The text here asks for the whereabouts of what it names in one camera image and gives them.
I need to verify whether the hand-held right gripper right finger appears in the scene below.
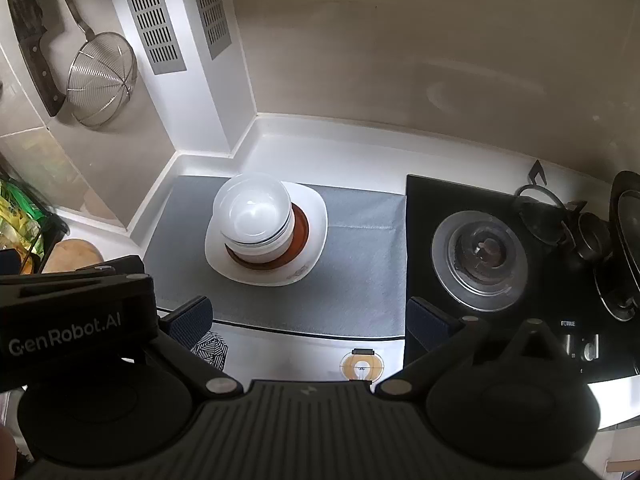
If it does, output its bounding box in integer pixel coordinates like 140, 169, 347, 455
374, 297, 571, 401

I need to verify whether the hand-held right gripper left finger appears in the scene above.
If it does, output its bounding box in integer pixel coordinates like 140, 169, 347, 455
156, 296, 244, 401

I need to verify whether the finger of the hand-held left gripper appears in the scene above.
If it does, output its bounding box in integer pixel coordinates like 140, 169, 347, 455
20, 254, 147, 283

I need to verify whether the small blue patterned bowl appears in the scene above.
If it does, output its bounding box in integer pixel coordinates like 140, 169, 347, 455
223, 230, 297, 267

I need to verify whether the teal glazed bowl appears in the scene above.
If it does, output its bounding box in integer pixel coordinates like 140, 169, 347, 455
212, 172, 293, 256

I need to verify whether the brown round plate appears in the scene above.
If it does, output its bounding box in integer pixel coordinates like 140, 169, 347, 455
225, 202, 311, 268

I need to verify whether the wooden board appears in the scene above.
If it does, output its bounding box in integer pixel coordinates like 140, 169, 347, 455
42, 239, 103, 273

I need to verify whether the silver gas burner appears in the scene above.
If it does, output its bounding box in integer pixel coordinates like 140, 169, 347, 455
431, 210, 530, 313
592, 255, 640, 323

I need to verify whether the grey drying mat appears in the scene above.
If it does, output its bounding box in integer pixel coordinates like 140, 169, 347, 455
142, 175, 408, 338

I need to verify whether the green yellow snack packet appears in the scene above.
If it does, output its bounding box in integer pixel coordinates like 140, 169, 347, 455
0, 175, 51, 271

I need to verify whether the black gas cooktop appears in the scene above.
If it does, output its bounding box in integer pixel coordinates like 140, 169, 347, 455
404, 174, 640, 383

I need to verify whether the black pot support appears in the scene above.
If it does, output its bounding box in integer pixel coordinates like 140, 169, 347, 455
514, 160, 591, 248

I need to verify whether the metal mesh strainer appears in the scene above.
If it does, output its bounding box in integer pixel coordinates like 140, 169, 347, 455
47, 0, 138, 128

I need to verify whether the kitchen cleaver knife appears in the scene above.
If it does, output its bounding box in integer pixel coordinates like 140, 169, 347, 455
2, 0, 66, 118

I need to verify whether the dark round pan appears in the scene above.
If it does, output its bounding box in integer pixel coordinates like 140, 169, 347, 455
607, 170, 640, 281

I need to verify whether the metal vent grille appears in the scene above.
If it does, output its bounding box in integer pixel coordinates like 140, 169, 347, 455
114, 0, 187, 76
185, 0, 233, 61

